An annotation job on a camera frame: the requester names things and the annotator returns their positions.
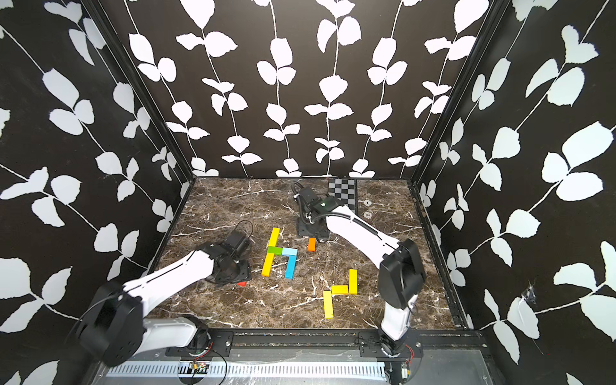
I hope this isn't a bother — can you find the orange block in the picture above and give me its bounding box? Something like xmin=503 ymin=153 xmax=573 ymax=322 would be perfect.
xmin=307 ymin=237 xmax=317 ymax=252

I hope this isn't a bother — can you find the yellow-orange long block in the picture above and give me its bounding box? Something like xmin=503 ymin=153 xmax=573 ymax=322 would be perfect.
xmin=261 ymin=253 xmax=274 ymax=277

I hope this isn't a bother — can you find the light blue short block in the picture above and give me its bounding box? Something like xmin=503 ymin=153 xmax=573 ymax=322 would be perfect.
xmin=282 ymin=248 xmax=298 ymax=257

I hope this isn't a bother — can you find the teal long block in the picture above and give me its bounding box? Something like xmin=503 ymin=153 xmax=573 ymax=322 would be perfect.
xmin=285 ymin=255 xmax=297 ymax=279

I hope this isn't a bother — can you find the green short block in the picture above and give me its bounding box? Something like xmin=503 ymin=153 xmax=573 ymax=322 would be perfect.
xmin=267 ymin=246 xmax=284 ymax=255

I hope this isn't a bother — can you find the yellow long block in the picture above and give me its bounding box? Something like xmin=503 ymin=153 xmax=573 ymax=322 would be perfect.
xmin=323 ymin=291 xmax=334 ymax=319
xmin=268 ymin=228 xmax=280 ymax=247

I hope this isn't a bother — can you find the yellow short block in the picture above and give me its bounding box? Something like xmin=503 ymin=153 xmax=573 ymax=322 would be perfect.
xmin=331 ymin=285 xmax=349 ymax=295

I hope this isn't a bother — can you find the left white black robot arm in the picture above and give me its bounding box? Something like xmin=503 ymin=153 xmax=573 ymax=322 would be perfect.
xmin=75 ymin=237 xmax=250 ymax=367

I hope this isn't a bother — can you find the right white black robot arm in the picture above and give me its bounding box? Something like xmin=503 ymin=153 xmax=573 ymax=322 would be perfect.
xmin=294 ymin=193 xmax=427 ymax=350

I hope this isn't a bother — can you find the black white checkerboard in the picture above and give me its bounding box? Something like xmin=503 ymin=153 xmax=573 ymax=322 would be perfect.
xmin=327 ymin=178 xmax=359 ymax=214

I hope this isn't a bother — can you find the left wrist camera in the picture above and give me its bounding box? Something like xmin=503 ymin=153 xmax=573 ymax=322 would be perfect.
xmin=224 ymin=230 xmax=251 ymax=255

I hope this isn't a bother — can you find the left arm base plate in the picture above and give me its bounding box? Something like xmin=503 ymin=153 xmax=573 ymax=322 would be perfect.
xmin=184 ymin=329 xmax=234 ymax=358

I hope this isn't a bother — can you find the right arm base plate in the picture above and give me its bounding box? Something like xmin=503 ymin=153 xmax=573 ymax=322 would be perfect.
xmin=355 ymin=330 xmax=424 ymax=360

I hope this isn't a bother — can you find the white perforated cable duct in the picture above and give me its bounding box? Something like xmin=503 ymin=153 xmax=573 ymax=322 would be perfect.
xmin=107 ymin=361 xmax=387 ymax=380

